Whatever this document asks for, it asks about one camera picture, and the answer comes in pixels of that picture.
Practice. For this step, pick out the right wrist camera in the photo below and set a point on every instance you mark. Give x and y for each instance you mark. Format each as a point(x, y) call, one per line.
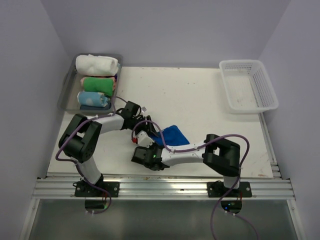
point(143, 139)

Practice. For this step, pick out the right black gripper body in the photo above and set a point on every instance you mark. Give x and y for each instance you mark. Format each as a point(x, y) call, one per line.
point(152, 147)

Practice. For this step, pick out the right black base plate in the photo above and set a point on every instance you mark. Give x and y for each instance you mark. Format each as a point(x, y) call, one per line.
point(216, 189)

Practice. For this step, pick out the white plastic basket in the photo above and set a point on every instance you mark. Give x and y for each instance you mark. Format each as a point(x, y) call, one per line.
point(247, 85)

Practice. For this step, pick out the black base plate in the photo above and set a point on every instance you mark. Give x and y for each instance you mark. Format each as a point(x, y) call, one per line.
point(84, 190)
point(216, 189)

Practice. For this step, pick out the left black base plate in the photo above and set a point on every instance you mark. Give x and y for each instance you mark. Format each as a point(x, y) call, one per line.
point(84, 190)

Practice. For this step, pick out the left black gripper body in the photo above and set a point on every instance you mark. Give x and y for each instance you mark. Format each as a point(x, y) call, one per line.
point(135, 121)

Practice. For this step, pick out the grey plastic tray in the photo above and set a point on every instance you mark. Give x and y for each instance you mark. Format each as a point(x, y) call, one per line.
point(68, 101)

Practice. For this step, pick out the pink rolled towel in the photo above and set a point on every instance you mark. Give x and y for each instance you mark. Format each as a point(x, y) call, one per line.
point(81, 81)

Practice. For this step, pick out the white towel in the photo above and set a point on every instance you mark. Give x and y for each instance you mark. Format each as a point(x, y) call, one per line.
point(97, 66)

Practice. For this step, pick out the green rolled towel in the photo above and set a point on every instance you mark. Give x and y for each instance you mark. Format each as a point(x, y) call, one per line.
point(96, 85)

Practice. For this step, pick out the blue cloud pattern towel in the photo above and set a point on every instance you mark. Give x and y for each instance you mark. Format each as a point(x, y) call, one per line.
point(92, 99)

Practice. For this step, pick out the aluminium mounting rail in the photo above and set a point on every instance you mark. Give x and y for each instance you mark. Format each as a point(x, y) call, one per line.
point(160, 188)

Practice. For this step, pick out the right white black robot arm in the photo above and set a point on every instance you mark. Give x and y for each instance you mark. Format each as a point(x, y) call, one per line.
point(219, 154)

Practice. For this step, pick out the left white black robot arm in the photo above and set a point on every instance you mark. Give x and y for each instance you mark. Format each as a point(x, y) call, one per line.
point(78, 142)

